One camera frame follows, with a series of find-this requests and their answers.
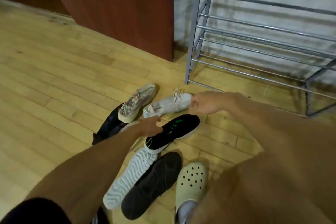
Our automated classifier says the person's left hand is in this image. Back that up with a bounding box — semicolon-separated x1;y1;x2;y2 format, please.
135;115;164;138

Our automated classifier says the person's right hand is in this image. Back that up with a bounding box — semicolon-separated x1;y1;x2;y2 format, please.
189;91;238;123

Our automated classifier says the black green sneaker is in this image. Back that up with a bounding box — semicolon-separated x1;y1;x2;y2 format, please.
144;114;201;154

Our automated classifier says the beige pink sneaker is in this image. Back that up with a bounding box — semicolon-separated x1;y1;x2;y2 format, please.
118;83;157;124

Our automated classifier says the white knit sneaker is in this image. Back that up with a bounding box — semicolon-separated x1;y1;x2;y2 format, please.
143;89;194;119

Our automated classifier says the black orange-accent sneaker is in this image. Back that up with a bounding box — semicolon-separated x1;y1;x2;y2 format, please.
121;152;182;221
92;103;132;146

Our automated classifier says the white ribbed-sole sneaker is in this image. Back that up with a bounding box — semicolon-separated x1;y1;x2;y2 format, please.
103;147;159;210

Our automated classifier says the grey metal shoe rack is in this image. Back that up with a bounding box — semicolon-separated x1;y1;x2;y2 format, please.
184;0;336;117

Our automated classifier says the person's left forearm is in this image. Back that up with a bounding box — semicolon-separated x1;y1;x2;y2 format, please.
25;124;144;224

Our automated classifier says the person's right forearm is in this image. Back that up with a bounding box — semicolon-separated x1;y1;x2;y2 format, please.
231;92;336;206

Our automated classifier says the person's left leg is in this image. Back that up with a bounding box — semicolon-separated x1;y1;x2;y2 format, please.
189;150;336;224

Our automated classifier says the cream perforated clog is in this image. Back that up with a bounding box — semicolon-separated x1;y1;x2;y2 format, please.
174;162;208;224

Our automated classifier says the grey sock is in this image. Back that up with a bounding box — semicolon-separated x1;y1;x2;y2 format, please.
176;199;197;224

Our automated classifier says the black shirt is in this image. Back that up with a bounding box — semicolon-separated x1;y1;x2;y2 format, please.
0;197;72;224

